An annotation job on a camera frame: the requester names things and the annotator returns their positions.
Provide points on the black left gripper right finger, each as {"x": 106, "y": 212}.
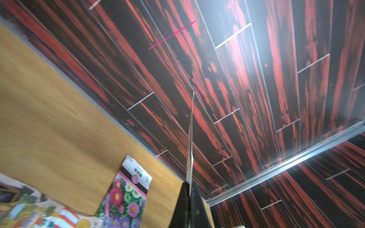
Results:
{"x": 198, "y": 215}

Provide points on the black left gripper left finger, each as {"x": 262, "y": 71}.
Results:
{"x": 181, "y": 215}

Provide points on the magenta flower green seed packet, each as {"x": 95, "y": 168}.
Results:
{"x": 190, "y": 157}

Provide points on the cartoon shop seed packet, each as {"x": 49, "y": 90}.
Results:
{"x": 25, "y": 207}

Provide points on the aster flower seed packet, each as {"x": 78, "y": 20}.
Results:
{"x": 124, "y": 202}

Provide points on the aluminium corner post right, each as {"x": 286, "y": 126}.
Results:
{"x": 289, "y": 163}

